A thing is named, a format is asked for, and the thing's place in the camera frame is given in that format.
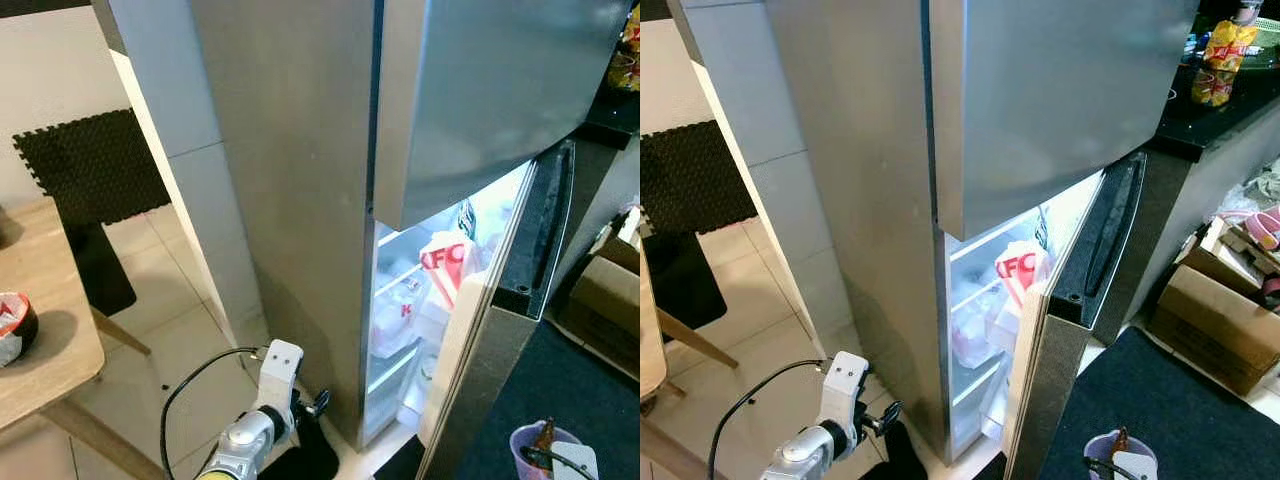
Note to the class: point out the open cardboard box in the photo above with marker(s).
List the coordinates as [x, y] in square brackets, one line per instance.
[1225, 255]
[620, 235]

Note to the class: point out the grey green cloth heap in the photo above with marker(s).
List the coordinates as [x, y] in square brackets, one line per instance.
[1265, 185]

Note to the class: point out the grey fridge cabinet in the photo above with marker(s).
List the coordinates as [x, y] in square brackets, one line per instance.
[860, 200]
[290, 200]

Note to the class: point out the black foam wall padding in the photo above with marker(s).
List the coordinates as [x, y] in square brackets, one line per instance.
[90, 165]
[690, 175]

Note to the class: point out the black slipper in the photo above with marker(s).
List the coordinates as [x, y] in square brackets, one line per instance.
[905, 460]
[310, 455]

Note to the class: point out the red paper KFC bowl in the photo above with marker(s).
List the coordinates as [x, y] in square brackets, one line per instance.
[15, 335]

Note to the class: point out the large cardboard box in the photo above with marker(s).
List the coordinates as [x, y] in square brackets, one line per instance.
[1210, 330]
[605, 310]

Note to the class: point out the brown food piece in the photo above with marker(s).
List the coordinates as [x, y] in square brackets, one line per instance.
[1120, 445]
[547, 438]

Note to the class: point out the green plastic basket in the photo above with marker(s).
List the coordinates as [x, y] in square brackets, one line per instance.
[1270, 35]

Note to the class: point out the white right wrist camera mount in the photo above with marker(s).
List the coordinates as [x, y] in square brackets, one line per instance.
[578, 465]
[1135, 470]

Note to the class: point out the light wooden dining table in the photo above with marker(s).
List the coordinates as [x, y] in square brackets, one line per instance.
[50, 300]
[650, 340]

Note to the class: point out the black kitchen counter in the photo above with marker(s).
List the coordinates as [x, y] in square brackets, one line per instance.
[620, 115]
[1220, 125]

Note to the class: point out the red white KFC paper bag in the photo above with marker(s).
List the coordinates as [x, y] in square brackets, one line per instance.
[445, 262]
[1018, 268]

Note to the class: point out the grey freezer door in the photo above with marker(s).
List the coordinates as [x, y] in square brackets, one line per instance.
[1050, 100]
[490, 100]

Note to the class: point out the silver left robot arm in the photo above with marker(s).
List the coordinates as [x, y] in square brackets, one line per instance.
[805, 455]
[245, 440]

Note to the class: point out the yellow snack bag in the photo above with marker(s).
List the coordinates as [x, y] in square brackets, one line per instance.
[1228, 45]
[630, 30]

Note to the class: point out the pink tumbler bottle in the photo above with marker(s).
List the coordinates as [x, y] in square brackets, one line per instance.
[1248, 10]

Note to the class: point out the purple plastic measuring jug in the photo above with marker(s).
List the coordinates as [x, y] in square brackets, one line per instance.
[525, 455]
[1098, 462]

